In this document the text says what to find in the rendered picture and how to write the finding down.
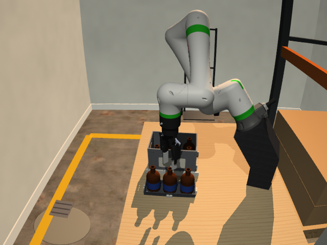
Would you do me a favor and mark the brown glass bottle with blue label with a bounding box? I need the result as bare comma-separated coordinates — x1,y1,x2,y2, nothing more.
163,167,177,193

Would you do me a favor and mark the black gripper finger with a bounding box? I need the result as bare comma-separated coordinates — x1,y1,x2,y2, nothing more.
168,138,182,170
159,131,169,163

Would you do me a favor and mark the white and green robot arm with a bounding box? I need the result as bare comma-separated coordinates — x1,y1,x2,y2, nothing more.
157,10,276,132

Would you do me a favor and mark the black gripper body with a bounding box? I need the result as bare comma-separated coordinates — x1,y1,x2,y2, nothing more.
161,127,179,144

